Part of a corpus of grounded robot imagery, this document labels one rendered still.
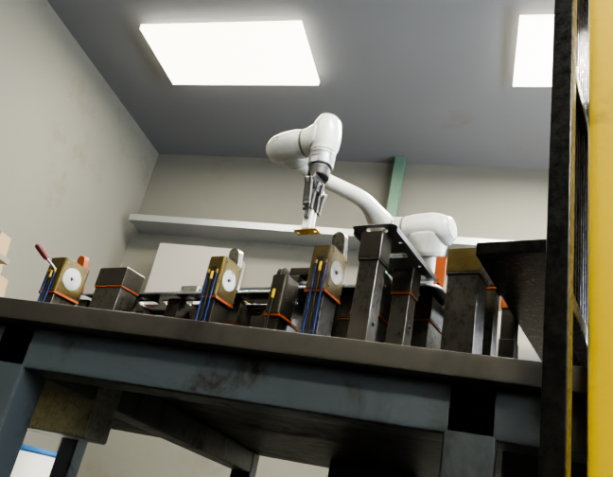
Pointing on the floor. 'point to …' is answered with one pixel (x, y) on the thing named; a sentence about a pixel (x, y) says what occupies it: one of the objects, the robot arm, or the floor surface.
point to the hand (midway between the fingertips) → (308, 220)
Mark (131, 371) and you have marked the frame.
